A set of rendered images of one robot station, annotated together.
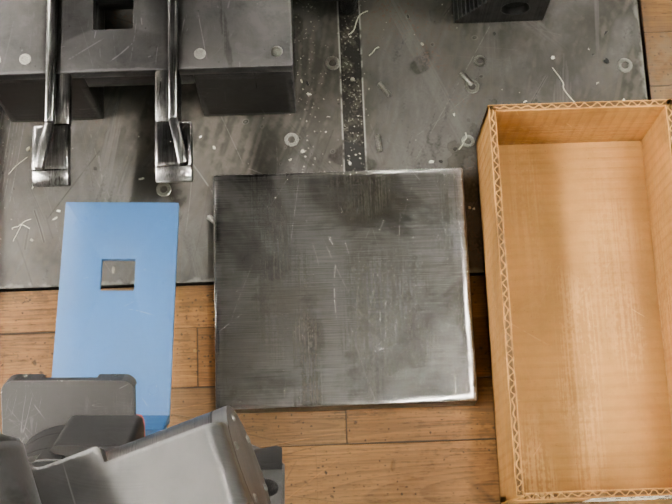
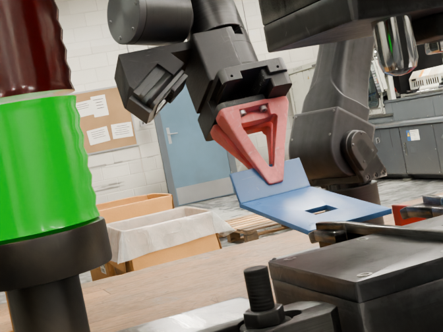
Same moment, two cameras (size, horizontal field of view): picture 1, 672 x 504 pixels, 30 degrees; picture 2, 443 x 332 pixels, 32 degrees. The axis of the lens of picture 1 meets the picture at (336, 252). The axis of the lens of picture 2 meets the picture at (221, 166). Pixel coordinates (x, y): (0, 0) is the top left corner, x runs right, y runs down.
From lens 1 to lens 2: 101 cm
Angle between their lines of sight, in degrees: 101
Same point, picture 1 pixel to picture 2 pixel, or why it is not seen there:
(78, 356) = (314, 195)
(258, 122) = not seen: outside the picture
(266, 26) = (313, 259)
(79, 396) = (243, 68)
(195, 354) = not seen: hidden behind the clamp
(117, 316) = (304, 205)
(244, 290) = not seen: hidden behind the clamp
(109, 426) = (216, 58)
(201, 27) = (377, 242)
